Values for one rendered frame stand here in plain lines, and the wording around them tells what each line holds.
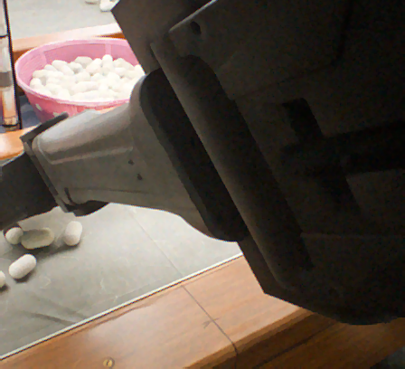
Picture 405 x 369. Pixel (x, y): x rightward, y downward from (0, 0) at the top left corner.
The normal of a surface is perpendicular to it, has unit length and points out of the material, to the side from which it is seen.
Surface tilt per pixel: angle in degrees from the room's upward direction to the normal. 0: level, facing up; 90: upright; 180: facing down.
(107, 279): 0
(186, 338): 0
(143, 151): 106
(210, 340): 0
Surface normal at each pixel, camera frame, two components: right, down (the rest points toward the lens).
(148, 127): -0.80, 0.50
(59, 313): 0.06, -0.83
